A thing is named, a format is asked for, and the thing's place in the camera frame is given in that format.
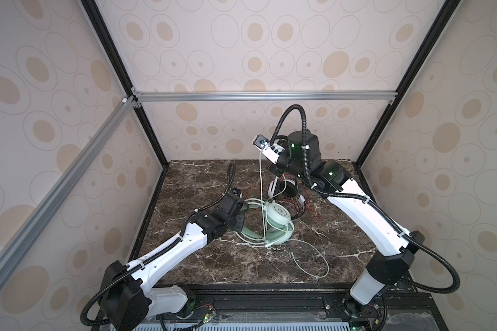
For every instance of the white black red headphones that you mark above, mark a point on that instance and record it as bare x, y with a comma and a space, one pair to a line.
283, 188

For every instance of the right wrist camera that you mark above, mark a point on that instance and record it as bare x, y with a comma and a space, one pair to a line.
271, 151

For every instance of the left diagonal aluminium rail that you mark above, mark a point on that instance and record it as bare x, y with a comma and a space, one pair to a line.
28, 234

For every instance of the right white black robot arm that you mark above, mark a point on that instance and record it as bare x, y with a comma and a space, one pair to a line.
396, 246

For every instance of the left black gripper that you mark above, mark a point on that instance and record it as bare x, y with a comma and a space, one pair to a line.
240, 217

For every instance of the horizontal aluminium rail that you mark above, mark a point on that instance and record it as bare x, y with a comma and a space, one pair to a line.
276, 96

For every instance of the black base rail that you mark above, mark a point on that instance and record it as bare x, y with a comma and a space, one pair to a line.
298, 307

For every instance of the left black frame post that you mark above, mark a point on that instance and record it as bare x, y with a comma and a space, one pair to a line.
95, 17

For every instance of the right black frame post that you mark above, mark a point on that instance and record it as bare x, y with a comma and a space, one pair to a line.
446, 12

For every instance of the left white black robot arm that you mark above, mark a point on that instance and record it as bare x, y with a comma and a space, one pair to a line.
127, 295

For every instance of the mint green headphones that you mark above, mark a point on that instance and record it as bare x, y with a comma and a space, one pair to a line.
277, 224

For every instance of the black frame post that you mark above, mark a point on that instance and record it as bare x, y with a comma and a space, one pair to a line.
95, 17
446, 12

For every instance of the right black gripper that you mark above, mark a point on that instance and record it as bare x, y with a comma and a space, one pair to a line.
275, 169

